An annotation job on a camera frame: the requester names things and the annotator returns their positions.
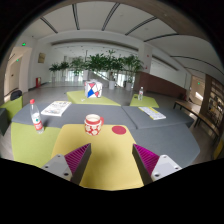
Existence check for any potted plant in white pot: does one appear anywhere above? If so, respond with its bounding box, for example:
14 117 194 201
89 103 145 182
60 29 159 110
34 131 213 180
101 50 124 90

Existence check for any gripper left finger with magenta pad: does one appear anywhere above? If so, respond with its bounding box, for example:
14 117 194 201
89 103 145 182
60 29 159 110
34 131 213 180
42 143 91 185

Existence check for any potted plant far left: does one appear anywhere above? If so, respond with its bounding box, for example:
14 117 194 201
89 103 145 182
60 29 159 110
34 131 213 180
49 63 60 82

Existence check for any framed wall picture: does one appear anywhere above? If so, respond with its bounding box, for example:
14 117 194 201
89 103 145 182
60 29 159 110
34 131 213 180
38 53 46 63

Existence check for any brown reception counter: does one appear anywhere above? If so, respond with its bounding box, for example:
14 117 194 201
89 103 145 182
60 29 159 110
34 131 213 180
133 72 186 99

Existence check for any white cube with coloured triangles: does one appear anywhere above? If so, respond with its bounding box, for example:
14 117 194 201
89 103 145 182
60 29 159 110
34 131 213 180
84 80 103 98

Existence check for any round red coaster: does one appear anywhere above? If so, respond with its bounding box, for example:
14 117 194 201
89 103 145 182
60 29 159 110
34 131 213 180
112 125 126 135

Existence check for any red fire extinguisher box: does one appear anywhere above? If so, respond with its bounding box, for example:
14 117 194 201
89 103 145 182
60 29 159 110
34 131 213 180
36 77 41 88

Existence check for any red floral ceramic mug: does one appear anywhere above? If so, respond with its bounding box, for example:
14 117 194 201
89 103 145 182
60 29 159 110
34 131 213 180
84 114 104 136

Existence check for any dark office chair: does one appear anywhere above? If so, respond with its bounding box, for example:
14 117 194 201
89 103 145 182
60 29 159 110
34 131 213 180
10 90 22 101

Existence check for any open magazine on left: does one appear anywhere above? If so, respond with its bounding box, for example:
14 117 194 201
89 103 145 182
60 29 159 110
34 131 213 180
41 101 71 117

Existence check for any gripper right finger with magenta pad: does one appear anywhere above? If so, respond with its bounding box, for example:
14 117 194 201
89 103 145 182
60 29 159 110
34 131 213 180
132 144 181 185

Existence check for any small distant water bottle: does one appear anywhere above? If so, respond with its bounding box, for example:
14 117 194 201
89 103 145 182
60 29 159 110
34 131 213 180
138 87 144 101

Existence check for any potted plant right white pot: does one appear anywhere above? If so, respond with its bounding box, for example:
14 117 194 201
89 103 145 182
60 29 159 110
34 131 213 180
123 55 143 91

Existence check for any yellow booklet on right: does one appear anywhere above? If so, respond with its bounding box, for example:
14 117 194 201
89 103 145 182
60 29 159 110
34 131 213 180
140 107 166 120

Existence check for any clear water bottle red cap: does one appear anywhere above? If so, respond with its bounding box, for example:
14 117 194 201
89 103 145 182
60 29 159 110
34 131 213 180
30 99 44 134

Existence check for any long wooden bench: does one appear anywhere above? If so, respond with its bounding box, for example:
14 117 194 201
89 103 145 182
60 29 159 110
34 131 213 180
173 101 220 137

